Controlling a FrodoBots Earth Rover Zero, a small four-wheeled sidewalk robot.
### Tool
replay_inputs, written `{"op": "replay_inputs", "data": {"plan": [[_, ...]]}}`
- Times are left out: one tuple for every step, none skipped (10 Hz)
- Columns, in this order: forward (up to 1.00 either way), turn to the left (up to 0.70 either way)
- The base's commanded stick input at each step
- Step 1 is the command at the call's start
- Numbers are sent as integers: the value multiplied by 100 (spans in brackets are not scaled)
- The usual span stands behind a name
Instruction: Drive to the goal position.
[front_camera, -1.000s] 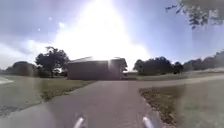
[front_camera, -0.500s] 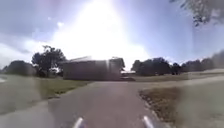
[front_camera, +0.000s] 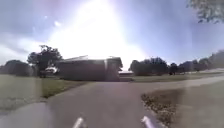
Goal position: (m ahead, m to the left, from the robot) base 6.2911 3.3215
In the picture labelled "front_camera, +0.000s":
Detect dark bushes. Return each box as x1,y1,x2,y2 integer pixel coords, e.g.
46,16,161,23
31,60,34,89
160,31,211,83
0,59,34,77

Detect overhanging leafy tree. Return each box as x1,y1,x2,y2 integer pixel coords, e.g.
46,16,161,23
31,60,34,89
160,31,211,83
188,0,224,24

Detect grass verge with bare patches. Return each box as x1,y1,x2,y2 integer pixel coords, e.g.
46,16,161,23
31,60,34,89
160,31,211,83
0,73,89,114

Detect robot's own part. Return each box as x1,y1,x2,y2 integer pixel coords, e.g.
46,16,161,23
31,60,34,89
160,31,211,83
72,116,85,128
141,115,155,128

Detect grass strip beyond side path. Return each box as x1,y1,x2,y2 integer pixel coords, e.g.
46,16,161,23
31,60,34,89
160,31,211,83
124,71,224,83

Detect dry grass field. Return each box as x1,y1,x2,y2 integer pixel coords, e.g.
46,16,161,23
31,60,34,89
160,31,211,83
140,81,224,128

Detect row of trees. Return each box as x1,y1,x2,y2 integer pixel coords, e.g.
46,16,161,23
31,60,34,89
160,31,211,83
128,49,224,76

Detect dark leafy tree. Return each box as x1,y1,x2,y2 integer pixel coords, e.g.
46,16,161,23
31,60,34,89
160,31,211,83
27,44,64,78

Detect small low building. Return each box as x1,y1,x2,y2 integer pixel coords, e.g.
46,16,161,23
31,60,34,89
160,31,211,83
118,69,135,81

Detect grey asphalt path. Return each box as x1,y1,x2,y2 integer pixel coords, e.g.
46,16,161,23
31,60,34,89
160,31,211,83
0,80,168,128

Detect low dark building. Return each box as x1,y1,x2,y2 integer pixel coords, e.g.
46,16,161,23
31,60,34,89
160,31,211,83
54,55,124,82

